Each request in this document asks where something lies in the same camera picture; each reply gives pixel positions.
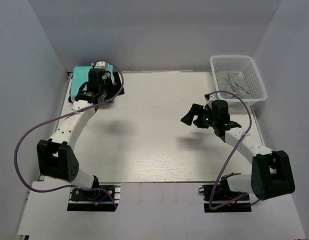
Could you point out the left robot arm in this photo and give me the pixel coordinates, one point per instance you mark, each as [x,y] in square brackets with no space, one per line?
[56,157]

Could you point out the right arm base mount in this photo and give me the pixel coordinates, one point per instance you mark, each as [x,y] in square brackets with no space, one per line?
[239,206]

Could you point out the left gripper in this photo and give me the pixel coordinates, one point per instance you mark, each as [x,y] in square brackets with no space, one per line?
[115,87]

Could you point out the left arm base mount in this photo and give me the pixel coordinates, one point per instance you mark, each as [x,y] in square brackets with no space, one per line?
[95,201]

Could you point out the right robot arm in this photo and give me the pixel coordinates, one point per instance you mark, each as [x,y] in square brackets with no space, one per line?
[271,173]

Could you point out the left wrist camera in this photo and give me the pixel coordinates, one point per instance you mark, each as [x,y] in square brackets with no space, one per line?
[101,65]

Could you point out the grey t-shirt in basket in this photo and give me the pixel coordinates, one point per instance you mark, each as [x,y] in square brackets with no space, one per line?
[234,82]

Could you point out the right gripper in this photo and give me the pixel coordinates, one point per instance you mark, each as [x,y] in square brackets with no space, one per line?
[195,110]

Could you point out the white plastic basket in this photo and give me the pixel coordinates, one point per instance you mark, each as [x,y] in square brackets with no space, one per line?
[245,65]

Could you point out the teal t-shirt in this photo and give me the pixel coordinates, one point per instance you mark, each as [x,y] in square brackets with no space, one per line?
[80,76]

